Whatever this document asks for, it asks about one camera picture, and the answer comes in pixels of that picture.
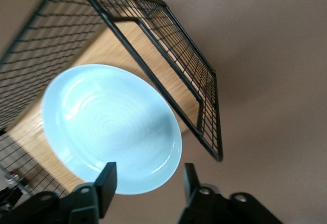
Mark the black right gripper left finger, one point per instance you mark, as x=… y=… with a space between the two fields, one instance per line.
x=99 y=196

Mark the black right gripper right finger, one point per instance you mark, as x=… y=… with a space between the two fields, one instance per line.
x=204 y=206

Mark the light blue round plate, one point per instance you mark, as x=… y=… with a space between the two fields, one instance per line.
x=110 y=129

